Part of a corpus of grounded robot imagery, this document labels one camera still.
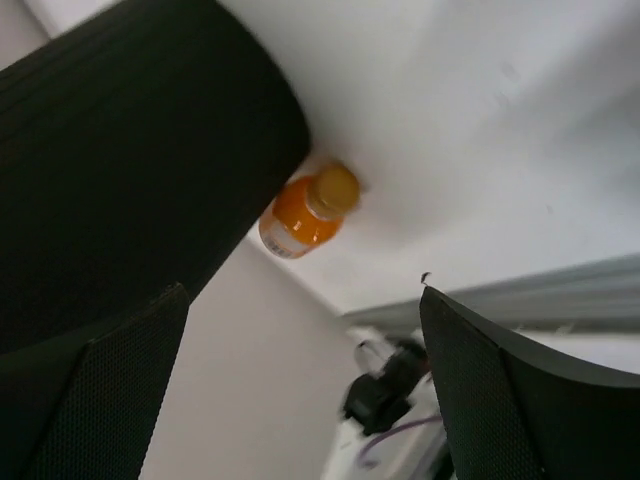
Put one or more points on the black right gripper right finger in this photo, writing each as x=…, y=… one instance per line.
x=513, y=408

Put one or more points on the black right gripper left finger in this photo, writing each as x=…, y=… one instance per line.
x=84, y=405

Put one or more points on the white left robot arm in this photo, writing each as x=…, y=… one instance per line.
x=389, y=423

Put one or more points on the black plastic bin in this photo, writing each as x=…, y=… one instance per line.
x=137, y=150

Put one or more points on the orange juice bottle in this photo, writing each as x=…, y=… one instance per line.
x=309, y=211

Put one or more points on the aluminium front rail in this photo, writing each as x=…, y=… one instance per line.
x=596, y=302

